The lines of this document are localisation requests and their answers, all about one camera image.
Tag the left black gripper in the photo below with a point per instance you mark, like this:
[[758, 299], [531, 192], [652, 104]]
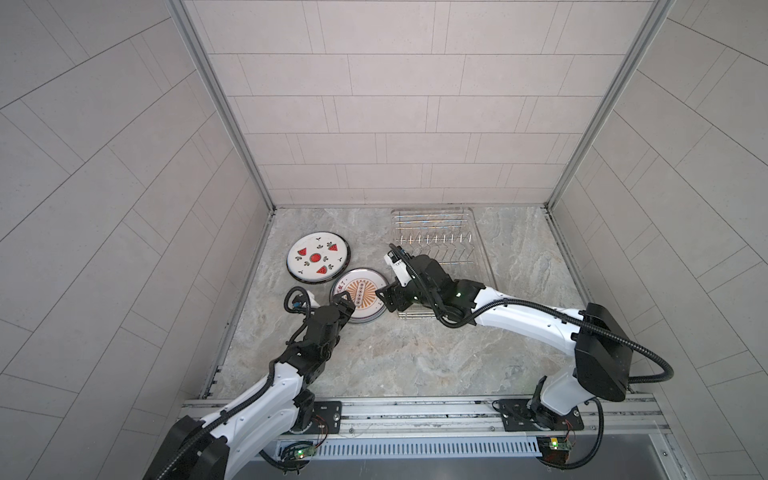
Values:
[[347, 308]]

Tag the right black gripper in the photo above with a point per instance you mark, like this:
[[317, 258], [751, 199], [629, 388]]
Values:
[[396, 289]]

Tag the sunburst pattern plate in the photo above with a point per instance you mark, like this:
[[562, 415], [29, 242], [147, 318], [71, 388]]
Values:
[[362, 284]]

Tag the white plate fruit pattern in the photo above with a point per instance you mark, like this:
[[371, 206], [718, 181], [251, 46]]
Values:
[[318, 257]]

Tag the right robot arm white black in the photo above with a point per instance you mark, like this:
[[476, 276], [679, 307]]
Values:
[[604, 361]]

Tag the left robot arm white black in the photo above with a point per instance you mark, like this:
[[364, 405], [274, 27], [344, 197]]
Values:
[[220, 444]]

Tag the left circuit board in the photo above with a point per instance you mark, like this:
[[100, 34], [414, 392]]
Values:
[[297, 452]]

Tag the circuit board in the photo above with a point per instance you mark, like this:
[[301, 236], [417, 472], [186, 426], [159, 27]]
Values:
[[297, 452], [555, 450]]

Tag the right circuit board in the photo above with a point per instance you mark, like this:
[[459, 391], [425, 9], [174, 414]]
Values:
[[555, 450]]

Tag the left aluminium corner profile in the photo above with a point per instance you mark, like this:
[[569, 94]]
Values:
[[180, 15]]

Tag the aluminium corner profile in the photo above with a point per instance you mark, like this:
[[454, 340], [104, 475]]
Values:
[[180, 15], [648, 30]]

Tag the right aluminium corner profile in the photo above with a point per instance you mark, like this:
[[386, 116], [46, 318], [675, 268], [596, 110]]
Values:
[[648, 30]]

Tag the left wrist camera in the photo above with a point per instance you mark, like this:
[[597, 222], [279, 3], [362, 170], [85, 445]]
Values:
[[303, 300]]

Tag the metal wire dish rack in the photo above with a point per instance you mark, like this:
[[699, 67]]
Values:
[[450, 236]]

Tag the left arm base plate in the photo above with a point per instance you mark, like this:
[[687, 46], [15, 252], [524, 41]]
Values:
[[322, 417]]

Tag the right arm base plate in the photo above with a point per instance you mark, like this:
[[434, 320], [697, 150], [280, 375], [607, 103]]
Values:
[[517, 416]]

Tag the aluminium mounting rail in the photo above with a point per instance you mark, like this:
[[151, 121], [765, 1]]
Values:
[[464, 416]]

